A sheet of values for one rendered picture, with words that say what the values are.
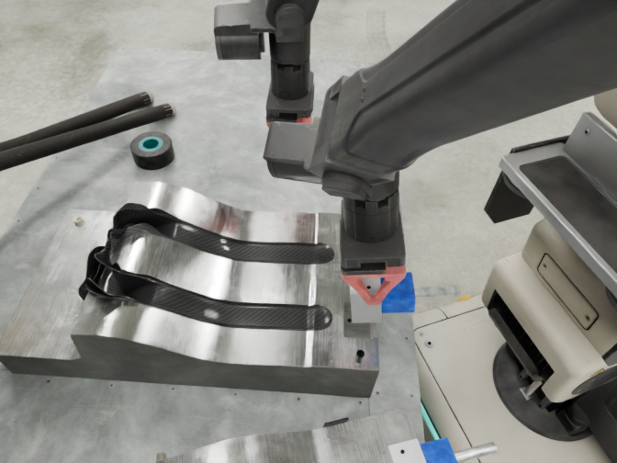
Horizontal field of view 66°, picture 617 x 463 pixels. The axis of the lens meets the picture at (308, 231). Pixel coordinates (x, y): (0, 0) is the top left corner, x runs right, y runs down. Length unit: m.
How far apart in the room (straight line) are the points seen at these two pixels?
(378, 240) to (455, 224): 1.55
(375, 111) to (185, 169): 0.72
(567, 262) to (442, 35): 0.61
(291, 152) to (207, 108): 0.70
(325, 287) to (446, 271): 1.23
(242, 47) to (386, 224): 0.32
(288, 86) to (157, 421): 0.49
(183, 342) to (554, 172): 0.52
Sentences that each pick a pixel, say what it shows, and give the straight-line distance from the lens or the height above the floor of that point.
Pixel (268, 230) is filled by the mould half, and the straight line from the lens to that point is 0.73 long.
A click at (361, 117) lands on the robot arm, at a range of 0.30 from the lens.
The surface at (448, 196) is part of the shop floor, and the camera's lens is 2.14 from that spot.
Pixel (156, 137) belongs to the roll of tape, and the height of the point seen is 0.83.
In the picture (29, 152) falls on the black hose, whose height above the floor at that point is 0.90.
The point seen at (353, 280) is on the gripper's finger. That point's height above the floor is 1.03.
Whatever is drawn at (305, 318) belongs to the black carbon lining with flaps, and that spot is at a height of 0.88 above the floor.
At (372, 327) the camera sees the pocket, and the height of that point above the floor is 0.88.
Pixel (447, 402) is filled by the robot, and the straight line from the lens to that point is 1.30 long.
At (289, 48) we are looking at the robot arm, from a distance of 0.67.
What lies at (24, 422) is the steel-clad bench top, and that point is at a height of 0.80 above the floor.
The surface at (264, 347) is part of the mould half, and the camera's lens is 0.62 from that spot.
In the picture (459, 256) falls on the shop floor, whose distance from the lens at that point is 1.93.
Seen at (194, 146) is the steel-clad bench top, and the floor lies 0.80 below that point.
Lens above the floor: 1.44
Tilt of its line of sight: 50 degrees down
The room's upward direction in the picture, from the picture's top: 3 degrees clockwise
